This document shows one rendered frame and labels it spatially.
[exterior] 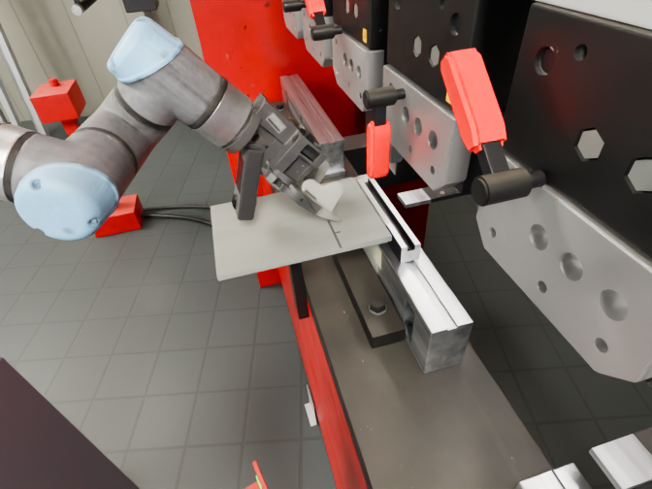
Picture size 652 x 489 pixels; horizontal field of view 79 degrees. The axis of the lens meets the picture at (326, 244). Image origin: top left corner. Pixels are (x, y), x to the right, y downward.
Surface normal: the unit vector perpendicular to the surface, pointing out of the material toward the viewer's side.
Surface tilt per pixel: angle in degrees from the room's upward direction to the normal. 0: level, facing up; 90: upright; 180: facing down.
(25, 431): 90
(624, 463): 0
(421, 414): 0
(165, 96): 101
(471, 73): 39
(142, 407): 0
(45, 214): 90
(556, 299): 90
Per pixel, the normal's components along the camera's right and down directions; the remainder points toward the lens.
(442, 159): -0.96, 0.22
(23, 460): 1.00, -0.07
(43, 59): 0.04, 0.65
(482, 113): 0.12, -0.19
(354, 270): -0.06, -0.75
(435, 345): 0.27, 0.62
